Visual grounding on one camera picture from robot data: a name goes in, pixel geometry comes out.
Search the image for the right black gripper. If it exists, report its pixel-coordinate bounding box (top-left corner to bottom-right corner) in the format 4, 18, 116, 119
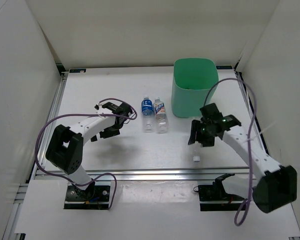
188, 119, 217, 147

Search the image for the clear plastic bottle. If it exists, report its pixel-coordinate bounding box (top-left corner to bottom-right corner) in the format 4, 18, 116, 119
191, 144, 201, 163

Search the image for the white label plastic bottle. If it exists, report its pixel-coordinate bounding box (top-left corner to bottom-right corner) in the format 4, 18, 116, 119
153, 97, 168, 134

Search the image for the blue label plastic bottle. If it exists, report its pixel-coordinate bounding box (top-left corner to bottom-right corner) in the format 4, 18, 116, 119
141, 95, 154, 133

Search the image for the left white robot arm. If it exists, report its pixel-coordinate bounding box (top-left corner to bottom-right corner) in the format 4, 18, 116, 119
45, 98, 137, 201

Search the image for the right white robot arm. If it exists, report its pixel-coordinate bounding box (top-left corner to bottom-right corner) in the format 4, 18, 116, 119
188, 103, 297, 213

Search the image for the green plastic bin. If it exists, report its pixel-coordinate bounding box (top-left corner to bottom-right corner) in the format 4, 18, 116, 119
171, 57, 219, 118

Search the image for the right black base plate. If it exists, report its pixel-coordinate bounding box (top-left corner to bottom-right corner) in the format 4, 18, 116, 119
193, 185, 244, 212

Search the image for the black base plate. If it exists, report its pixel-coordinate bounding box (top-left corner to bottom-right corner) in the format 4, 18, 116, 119
63, 184, 111, 211
193, 185, 244, 212

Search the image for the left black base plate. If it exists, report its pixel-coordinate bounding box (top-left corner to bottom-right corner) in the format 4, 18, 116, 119
63, 184, 111, 211

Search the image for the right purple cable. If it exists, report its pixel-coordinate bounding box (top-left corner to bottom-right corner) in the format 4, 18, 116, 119
203, 77, 259, 227

